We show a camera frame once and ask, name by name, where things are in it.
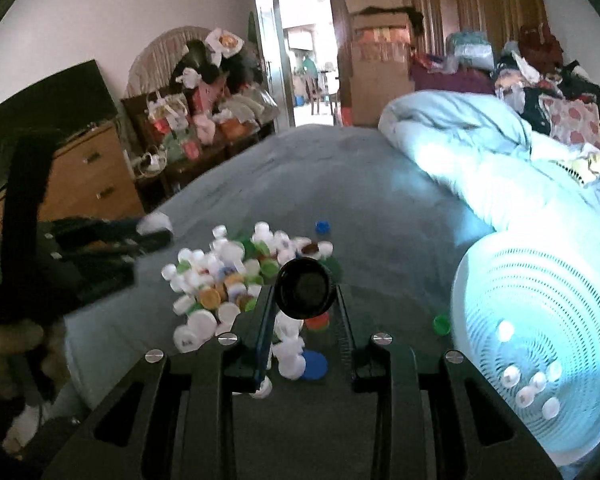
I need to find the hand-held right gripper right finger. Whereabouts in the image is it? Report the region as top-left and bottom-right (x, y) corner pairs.
(336, 282), (563, 480)

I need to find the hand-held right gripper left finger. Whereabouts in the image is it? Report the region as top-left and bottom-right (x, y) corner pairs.
(42, 285), (276, 480)

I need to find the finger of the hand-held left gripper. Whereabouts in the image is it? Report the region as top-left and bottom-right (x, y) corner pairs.
(77, 230), (175, 262)
(47, 216), (148, 241)

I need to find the single white bottle cap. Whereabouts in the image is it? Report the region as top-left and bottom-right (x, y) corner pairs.
(137, 211), (172, 236)

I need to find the black bottle cap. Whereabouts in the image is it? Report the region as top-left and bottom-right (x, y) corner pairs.
(274, 257), (338, 320)

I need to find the pile of mixed bottle caps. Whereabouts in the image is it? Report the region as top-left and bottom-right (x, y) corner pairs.
(160, 221), (342, 400)

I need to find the group of white caps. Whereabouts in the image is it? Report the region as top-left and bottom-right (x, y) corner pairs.
(496, 319), (565, 421)

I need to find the white plastic basket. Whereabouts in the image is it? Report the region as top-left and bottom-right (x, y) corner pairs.
(451, 230), (600, 468)

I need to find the large blue bottle cap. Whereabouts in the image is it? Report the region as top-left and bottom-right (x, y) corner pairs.
(300, 350), (329, 380)

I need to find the wooden dresser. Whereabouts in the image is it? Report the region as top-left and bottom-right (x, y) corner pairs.
(0, 120), (146, 236)

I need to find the white power strip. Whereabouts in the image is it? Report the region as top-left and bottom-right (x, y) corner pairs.
(137, 152), (166, 173)

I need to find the black television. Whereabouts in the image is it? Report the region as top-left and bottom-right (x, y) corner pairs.
(0, 59), (120, 191)

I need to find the wicker chair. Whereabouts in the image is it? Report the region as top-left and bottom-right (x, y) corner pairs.
(126, 26), (221, 101)

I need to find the wooden dining chair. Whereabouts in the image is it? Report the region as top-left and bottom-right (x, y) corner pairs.
(305, 74), (332, 108)

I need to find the room door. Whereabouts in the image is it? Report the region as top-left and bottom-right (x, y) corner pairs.
(247, 0), (296, 133)

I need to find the light blue duvet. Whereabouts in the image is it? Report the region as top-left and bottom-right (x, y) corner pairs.
(378, 91), (600, 261)

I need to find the large cardboard box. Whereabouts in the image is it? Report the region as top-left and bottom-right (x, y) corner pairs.
(350, 42), (416, 127)

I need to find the yellow patterned cloth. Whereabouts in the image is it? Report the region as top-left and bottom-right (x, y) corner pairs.
(560, 152), (600, 186)

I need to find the red printed cardboard box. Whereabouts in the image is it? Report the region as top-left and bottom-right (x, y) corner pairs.
(352, 12), (413, 46)

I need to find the red floral cloth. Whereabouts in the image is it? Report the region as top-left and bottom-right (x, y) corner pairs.
(545, 97), (600, 153)

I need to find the heap of dark clothes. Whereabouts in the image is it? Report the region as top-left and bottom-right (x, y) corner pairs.
(410, 22), (600, 136)

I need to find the brown curtain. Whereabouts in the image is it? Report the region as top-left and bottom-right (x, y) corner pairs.
(337, 0), (548, 66)

